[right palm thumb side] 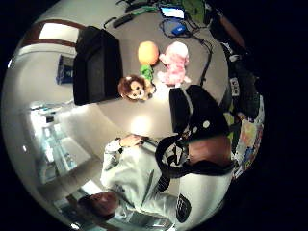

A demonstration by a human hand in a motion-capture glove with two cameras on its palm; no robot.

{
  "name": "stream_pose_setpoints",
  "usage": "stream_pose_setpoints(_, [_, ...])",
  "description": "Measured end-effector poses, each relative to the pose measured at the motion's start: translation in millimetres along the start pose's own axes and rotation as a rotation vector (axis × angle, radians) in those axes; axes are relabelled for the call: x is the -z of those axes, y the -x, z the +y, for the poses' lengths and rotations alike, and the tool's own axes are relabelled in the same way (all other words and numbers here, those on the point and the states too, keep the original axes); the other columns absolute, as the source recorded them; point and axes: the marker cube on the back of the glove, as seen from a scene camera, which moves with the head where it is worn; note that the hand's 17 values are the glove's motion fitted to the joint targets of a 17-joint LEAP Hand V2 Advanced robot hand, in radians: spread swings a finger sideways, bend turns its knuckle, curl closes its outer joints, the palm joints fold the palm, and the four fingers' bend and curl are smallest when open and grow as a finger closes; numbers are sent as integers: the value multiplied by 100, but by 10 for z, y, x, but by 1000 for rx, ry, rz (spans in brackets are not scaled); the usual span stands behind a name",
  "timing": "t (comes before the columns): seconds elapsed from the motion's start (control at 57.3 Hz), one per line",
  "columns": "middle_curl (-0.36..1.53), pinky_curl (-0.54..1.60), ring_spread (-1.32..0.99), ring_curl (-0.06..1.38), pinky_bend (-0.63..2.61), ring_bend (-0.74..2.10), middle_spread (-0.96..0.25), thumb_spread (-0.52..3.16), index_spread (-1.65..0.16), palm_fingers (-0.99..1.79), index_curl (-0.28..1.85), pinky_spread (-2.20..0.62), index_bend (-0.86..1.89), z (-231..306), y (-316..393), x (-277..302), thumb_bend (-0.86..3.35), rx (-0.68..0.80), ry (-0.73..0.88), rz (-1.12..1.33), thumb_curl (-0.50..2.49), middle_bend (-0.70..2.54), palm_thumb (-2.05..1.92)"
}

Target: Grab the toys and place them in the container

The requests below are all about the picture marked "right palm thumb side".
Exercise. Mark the black chair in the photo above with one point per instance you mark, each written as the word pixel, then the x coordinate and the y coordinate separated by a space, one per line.
pixel 243 77

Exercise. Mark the colourful printed bag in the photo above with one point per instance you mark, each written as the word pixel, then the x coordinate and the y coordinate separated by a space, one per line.
pixel 251 141

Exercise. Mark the pink plush toy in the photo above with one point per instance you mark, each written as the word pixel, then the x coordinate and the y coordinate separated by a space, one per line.
pixel 175 64

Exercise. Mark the brown monkey plush toy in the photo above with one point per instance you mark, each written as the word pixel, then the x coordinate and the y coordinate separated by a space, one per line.
pixel 134 88

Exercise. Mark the orange carrot plush toy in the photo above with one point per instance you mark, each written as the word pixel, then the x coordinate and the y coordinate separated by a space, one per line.
pixel 148 54

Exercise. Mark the blue small device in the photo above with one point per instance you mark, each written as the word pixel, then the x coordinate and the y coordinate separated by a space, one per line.
pixel 179 30

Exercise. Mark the person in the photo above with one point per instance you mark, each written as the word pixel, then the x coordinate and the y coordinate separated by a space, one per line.
pixel 134 179

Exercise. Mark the large black box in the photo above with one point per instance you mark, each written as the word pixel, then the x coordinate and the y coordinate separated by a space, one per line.
pixel 96 67

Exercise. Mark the black remote control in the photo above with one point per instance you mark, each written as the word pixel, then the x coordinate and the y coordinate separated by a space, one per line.
pixel 123 20

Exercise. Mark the blue box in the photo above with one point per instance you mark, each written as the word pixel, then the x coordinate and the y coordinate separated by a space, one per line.
pixel 64 69

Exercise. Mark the glass display cabinet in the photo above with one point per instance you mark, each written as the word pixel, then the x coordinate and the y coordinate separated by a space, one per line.
pixel 51 144

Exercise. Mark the brown framed white door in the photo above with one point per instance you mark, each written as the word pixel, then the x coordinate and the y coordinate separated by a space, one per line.
pixel 51 32

